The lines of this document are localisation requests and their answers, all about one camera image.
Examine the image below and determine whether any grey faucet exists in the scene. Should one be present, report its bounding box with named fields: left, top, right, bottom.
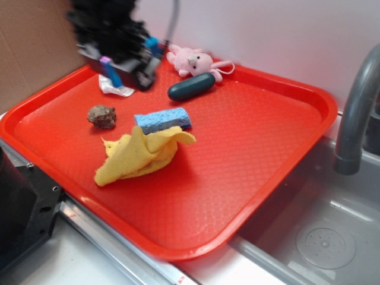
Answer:
left=334, top=45, right=379, bottom=175

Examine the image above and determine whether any grey corrugated cable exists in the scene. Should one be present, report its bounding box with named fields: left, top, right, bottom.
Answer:
left=160, top=0, right=181, bottom=48

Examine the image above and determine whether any red plastic tray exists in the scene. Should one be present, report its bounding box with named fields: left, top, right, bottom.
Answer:
left=1, top=62, right=337, bottom=261

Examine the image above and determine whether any brown cardboard panel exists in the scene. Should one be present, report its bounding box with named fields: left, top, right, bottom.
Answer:
left=1, top=1, right=84, bottom=113

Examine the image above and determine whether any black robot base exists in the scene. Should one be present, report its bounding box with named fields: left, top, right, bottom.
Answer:
left=1, top=150, right=62, bottom=275

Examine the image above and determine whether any yellow cloth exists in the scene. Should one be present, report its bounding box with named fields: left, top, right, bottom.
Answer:
left=94, top=126, right=196, bottom=186

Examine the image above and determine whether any grey sink basin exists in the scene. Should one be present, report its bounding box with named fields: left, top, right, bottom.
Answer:
left=230, top=139, right=379, bottom=284

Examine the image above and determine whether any dark green oblong capsule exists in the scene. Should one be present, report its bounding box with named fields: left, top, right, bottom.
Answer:
left=167, top=72, right=216, bottom=102

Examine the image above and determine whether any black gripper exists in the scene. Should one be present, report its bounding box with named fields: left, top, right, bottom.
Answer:
left=78, top=37, right=165, bottom=91

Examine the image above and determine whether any brown rock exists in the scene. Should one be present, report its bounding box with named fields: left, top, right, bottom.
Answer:
left=87, top=104, right=116, bottom=129

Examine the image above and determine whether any pink plush bunny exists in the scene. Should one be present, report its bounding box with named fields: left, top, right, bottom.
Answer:
left=166, top=44, right=235, bottom=83

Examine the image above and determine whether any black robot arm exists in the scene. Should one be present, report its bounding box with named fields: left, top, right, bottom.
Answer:
left=66, top=1, right=162, bottom=91

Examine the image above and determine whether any crumpled white paper towel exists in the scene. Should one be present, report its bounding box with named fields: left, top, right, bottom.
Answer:
left=98, top=75, right=135, bottom=97

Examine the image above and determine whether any light blue sponge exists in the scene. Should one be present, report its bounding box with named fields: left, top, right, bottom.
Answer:
left=134, top=107, right=192, bottom=134

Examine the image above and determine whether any metal rail strip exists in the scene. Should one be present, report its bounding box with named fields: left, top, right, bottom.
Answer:
left=0, top=138, right=202, bottom=285

